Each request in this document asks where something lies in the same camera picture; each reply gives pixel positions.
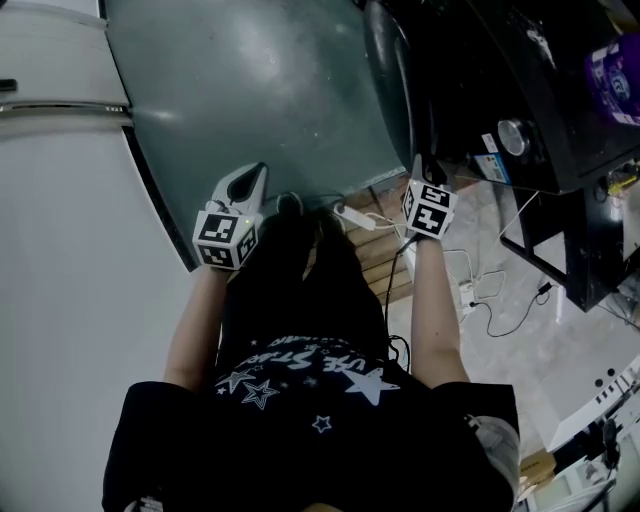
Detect person's left forearm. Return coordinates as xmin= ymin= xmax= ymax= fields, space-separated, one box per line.
xmin=163 ymin=263 xmax=227 ymax=397

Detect person's dark shoe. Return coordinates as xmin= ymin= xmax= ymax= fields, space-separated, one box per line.
xmin=276 ymin=192 xmax=307 ymax=217

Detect person's black trousers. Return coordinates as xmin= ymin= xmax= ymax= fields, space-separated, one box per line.
xmin=219 ymin=207 xmax=389 ymax=361

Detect person's right forearm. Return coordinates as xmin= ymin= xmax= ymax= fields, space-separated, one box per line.
xmin=409 ymin=238 xmax=472 ymax=392

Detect white cable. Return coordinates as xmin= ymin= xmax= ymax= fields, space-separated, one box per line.
xmin=442 ymin=189 xmax=541 ymax=301

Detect purple packet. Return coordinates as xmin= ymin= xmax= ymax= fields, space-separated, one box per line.
xmin=583 ymin=33 xmax=640 ymax=127

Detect white refrigerator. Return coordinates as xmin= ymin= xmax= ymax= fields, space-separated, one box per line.
xmin=0 ymin=0 xmax=221 ymax=512

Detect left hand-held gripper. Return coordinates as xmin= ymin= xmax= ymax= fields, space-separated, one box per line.
xmin=192 ymin=161 xmax=269 ymax=272

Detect black star print t-shirt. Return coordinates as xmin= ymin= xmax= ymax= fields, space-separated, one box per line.
xmin=101 ymin=329 xmax=521 ymax=512

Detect silver round knob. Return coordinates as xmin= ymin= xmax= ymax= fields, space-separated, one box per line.
xmin=497 ymin=117 xmax=532 ymax=156

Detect black washing machine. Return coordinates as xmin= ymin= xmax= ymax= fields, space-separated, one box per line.
xmin=363 ymin=0 xmax=640 ymax=196

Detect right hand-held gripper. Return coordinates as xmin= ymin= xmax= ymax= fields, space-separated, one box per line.
xmin=401 ymin=154 xmax=459 ymax=242

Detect white desk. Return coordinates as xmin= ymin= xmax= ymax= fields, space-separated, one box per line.
xmin=546 ymin=353 xmax=640 ymax=452

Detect white power strip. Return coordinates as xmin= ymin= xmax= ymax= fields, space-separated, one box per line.
xmin=333 ymin=203 xmax=382 ymax=232

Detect thin black floor cable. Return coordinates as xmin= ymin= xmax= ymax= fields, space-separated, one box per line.
xmin=472 ymin=280 xmax=555 ymax=339

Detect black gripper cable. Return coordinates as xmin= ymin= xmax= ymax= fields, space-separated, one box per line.
xmin=381 ymin=233 xmax=420 ymax=374

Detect white charger plug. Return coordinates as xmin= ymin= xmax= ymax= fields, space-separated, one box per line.
xmin=458 ymin=280 xmax=479 ymax=315

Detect cardboard box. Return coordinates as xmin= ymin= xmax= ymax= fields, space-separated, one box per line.
xmin=518 ymin=449 xmax=559 ymax=489

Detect black metal stand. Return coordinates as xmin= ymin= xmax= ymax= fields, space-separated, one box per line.
xmin=499 ymin=187 xmax=640 ymax=314

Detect wooden pallet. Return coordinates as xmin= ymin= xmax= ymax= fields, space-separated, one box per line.
xmin=343 ymin=177 xmax=419 ymax=307

